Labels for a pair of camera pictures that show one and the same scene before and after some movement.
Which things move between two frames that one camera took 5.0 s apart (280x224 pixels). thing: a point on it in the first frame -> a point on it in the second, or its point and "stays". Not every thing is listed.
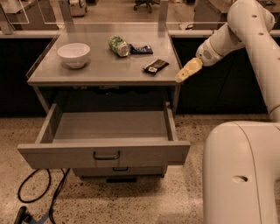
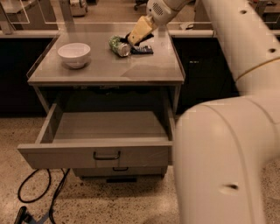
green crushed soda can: [119, 45] stays
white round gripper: [206, 53] -> [156, 11]
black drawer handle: [106, 158] stays
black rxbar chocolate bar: [156, 66] -> [125, 38]
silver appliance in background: [77, 10] stays
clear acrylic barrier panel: [117, 17] stays
